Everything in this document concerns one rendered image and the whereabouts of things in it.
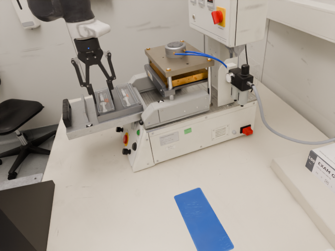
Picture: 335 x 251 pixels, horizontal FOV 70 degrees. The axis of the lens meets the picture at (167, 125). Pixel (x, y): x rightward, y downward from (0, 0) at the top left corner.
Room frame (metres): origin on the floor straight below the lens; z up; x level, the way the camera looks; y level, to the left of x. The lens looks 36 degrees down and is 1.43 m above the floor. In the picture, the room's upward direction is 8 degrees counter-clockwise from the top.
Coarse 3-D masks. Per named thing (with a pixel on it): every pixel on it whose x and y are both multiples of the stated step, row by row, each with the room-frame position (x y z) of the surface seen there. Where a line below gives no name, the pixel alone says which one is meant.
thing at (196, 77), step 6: (156, 72) 0.87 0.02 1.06; (192, 72) 0.82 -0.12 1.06; (198, 72) 0.81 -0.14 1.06; (204, 72) 0.81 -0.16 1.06; (162, 78) 0.80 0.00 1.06; (174, 78) 0.79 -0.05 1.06; (180, 78) 0.78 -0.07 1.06; (186, 78) 0.79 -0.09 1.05; (192, 78) 0.79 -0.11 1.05; (198, 78) 0.80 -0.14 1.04; (204, 78) 0.81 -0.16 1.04; (174, 84) 0.78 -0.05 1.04; (180, 84) 0.78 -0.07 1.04; (186, 84) 0.79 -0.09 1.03; (192, 84) 0.79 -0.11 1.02
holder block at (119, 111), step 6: (114, 90) 0.89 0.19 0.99; (114, 96) 0.84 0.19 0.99; (114, 102) 0.79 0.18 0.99; (120, 102) 0.78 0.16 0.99; (96, 108) 0.76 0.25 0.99; (120, 108) 0.74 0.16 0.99; (126, 108) 0.74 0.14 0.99; (132, 108) 0.74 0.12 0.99; (138, 108) 0.74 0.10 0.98; (96, 114) 0.72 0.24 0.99; (102, 114) 0.72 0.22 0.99; (108, 114) 0.71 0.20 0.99; (114, 114) 0.72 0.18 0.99; (120, 114) 0.72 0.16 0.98; (126, 114) 0.73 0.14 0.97; (102, 120) 0.71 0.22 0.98
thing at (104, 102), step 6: (96, 90) 0.89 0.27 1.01; (102, 90) 0.88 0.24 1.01; (108, 90) 0.87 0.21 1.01; (96, 96) 0.84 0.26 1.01; (102, 96) 0.83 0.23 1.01; (108, 96) 0.82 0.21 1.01; (102, 102) 0.78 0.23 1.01; (108, 102) 0.78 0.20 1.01; (102, 108) 0.74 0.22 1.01; (108, 108) 0.73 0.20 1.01
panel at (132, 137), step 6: (120, 126) 0.94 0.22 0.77; (126, 126) 0.87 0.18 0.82; (138, 126) 0.75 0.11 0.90; (120, 132) 0.92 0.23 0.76; (126, 132) 0.84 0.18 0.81; (132, 132) 0.78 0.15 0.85; (132, 138) 0.76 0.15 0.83; (138, 138) 0.71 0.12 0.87; (126, 144) 0.80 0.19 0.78; (138, 144) 0.69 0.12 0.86; (132, 150) 0.72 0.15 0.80; (132, 156) 0.71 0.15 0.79; (132, 162) 0.69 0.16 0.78; (132, 168) 0.67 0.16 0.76
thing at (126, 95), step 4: (124, 84) 0.91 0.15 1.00; (128, 84) 0.91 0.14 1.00; (120, 88) 0.88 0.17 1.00; (124, 88) 0.88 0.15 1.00; (128, 88) 0.87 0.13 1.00; (120, 92) 0.85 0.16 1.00; (124, 92) 0.84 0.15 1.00; (128, 92) 0.84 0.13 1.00; (132, 92) 0.83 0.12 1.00; (120, 96) 0.81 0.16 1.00; (124, 96) 0.81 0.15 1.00; (128, 96) 0.81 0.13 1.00; (132, 96) 0.80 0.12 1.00; (124, 100) 0.78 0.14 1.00; (128, 100) 0.77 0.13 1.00; (132, 100) 0.77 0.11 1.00; (136, 100) 0.77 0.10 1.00; (124, 104) 0.75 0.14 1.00; (128, 104) 0.75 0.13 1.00
